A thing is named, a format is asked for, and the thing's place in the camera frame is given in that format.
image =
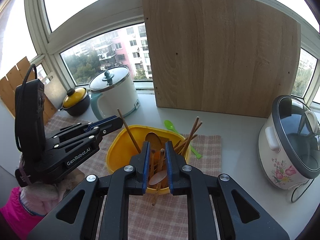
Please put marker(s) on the floral white rice cooker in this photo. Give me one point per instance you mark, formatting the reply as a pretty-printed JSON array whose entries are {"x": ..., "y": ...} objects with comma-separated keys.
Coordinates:
[{"x": 288, "y": 143}]

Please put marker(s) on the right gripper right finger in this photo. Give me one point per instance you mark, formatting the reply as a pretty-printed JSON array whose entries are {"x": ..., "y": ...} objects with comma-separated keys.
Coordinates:
[{"x": 218, "y": 207}]

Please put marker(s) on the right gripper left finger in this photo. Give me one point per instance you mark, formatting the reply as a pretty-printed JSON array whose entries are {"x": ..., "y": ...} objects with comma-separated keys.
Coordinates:
[{"x": 98, "y": 207}]

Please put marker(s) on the black camera box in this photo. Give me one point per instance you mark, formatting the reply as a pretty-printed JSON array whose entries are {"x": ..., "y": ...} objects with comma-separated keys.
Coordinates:
[{"x": 29, "y": 122}]

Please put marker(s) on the pink sleeve forearm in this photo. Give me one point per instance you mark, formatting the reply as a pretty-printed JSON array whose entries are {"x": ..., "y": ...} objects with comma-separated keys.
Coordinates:
[{"x": 16, "y": 221}]

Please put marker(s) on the yellow plastic utensil container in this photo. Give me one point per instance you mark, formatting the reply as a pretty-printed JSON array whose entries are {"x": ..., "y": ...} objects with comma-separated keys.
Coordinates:
[{"x": 130, "y": 149}]

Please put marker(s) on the white cutting board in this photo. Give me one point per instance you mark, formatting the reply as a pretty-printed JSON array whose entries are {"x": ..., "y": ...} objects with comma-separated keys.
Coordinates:
[{"x": 54, "y": 90}]

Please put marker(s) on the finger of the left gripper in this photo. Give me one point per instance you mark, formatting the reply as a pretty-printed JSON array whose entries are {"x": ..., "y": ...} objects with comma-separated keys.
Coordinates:
[{"x": 95, "y": 132}]

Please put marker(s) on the green plastic spoon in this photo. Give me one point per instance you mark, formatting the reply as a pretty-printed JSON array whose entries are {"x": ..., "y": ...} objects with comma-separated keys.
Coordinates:
[{"x": 170, "y": 126}]

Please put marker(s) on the gloved left hand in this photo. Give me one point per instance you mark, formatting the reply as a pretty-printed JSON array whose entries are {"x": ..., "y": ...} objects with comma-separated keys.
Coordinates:
[{"x": 39, "y": 198}]

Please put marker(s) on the pink plaid table cloth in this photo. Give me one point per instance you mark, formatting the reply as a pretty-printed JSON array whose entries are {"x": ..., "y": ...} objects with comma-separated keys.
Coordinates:
[{"x": 167, "y": 219}]

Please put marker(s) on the brown wooden chopstick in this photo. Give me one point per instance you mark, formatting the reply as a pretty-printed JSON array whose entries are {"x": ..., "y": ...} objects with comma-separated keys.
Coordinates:
[
  {"x": 129, "y": 132},
  {"x": 191, "y": 134}
]

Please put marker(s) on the white teal electric pot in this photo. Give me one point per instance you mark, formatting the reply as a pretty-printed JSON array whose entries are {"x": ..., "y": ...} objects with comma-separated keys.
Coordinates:
[{"x": 113, "y": 91}]

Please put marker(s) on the metal spoon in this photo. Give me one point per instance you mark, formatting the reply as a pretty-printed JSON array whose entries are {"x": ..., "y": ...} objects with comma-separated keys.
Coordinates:
[{"x": 155, "y": 151}]

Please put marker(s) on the light wooden board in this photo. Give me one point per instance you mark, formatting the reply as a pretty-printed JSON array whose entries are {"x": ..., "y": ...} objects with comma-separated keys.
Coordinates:
[{"x": 223, "y": 56}]

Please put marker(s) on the black pot yellow lid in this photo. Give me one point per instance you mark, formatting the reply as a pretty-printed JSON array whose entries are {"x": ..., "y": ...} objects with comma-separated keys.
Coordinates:
[{"x": 76, "y": 102}]

